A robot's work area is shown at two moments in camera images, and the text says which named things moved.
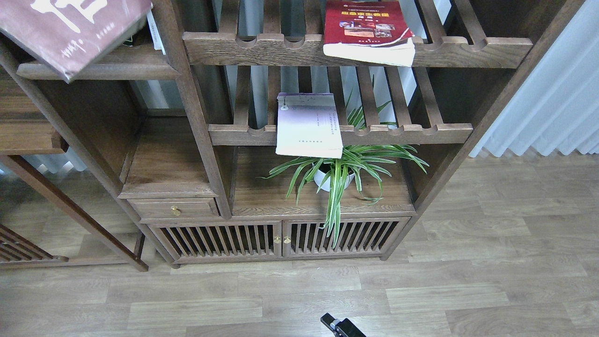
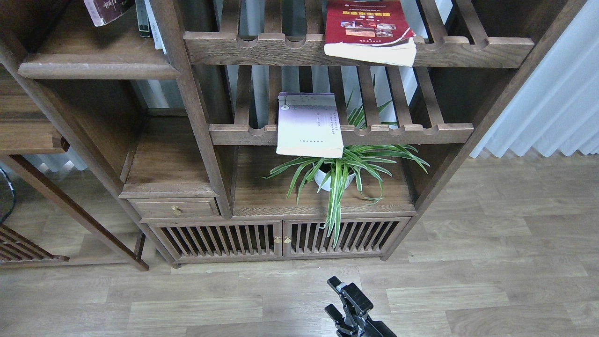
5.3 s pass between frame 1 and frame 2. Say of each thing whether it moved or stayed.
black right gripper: moved
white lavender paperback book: stayed
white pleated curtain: stayed
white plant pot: stayed
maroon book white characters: moved
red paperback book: stayed
